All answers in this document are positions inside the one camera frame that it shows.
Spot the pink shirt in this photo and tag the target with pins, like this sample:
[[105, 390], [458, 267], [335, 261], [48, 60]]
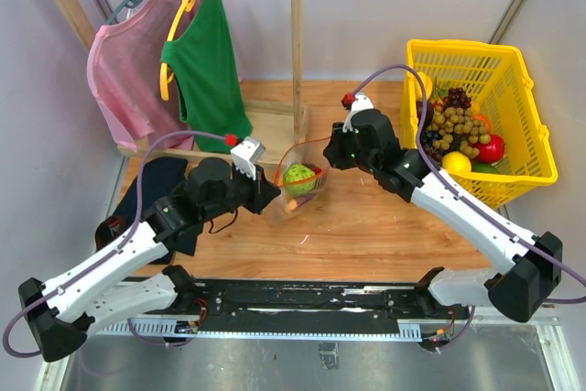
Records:
[[123, 71]]

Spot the brown longan bunch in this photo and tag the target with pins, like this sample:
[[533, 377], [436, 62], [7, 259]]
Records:
[[456, 129]]

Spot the yellow bell pepper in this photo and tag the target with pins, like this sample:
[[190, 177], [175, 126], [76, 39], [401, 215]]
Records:
[[423, 87]]

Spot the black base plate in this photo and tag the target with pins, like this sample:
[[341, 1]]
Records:
[[299, 309]]

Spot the yellow hanger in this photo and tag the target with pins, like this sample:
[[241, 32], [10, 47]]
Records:
[[166, 75]]

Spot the green tank top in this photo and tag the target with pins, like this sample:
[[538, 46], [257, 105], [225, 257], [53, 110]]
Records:
[[205, 74]]

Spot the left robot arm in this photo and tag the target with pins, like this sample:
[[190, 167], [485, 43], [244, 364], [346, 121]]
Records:
[[65, 311]]

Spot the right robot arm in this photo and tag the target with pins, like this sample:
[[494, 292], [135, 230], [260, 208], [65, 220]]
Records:
[[524, 266]]

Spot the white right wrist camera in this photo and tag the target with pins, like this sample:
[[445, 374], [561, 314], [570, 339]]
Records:
[[354, 103]]

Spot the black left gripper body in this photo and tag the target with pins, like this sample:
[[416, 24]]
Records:
[[239, 194]]

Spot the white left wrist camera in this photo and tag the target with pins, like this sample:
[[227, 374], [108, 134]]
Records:
[[245, 153]]

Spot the dark navy cloth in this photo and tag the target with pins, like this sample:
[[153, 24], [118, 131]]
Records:
[[128, 222]]

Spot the dark grape bunch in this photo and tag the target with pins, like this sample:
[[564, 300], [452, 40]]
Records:
[[458, 98]]

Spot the wooden clothes rack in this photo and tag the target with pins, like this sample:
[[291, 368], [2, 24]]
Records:
[[265, 58]]

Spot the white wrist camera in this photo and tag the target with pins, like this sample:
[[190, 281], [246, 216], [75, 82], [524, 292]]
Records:
[[354, 103], [245, 153]]

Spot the yellow plastic basket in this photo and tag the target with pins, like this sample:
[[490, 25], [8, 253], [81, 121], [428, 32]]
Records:
[[496, 81]]

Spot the red apple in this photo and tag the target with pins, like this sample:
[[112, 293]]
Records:
[[492, 151]]

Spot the clear zip top bag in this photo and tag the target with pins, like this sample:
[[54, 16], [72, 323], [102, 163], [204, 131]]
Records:
[[306, 152]]

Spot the aluminium rail frame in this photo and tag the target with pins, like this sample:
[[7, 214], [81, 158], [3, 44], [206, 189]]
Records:
[[487, 351]]

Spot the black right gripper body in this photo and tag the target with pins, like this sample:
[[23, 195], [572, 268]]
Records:
[[346, 154]]

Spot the yellow lemon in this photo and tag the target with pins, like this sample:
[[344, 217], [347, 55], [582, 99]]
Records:
[[456, 162]]

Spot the green custard apple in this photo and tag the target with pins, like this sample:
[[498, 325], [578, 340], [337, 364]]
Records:
[[298, 180]]

